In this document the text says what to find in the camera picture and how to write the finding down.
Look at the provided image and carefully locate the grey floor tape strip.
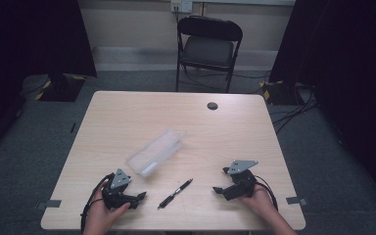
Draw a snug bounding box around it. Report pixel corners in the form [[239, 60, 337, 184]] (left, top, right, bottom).
[[34, 199, 63, 212], [285, 196, 307, 207]]

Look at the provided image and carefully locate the black stand base yellow tape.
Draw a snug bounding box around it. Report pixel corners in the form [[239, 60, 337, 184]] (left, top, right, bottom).
[[34, 73, 88, 103], [259, 79, 298, 106]]

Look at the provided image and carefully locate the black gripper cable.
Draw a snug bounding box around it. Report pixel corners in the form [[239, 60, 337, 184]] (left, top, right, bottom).
[[79, 172, 116, 234], [254, 174, 279, 212]]

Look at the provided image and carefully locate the black pen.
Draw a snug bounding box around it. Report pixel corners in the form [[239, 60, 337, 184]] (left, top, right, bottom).
[[157, 177, 194, 211]]

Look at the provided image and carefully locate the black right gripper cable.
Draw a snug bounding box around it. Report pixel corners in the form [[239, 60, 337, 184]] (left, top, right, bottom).
[[254, 174, 279, 212]]

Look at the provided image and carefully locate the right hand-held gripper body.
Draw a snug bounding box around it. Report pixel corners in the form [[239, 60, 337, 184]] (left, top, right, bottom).
[[223, 159, 259, 202]]

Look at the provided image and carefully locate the black cable under chair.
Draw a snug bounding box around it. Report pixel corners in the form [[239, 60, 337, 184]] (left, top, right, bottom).
[[179, 67, 272, 94]]

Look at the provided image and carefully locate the black folding chair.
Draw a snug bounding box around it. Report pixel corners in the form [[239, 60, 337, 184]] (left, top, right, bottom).
[[175, 15, 244, 94]]

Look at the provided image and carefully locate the clear plastic pencil case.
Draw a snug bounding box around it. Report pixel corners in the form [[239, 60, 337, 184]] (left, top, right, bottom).
[[126, 127, 186, 177]]

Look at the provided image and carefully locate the white wall socket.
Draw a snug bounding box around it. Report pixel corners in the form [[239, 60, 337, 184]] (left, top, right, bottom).
[[170, 0, 194, 15]]

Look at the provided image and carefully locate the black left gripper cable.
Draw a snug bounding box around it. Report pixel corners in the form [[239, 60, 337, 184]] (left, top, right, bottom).
[[79, 172, 116, 234]]

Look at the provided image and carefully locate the person's right hand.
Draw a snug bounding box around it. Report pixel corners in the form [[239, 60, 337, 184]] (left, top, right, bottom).
[[240, 183, 278, 219]]

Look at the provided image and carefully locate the black floor cables bundle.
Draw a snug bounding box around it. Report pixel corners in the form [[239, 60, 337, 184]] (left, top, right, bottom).
[[271, 82, 319, 135]]

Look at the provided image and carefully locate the black curtain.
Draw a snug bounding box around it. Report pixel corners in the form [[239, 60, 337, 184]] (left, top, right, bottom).
[[268, 0, 376, 213]]

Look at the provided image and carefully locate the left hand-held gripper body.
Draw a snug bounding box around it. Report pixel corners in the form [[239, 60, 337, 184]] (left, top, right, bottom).
[[102, 167, 138, 211]]

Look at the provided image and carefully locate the person's left hand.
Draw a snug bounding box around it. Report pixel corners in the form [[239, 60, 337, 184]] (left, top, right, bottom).
[[83, 179, 132, 233]]

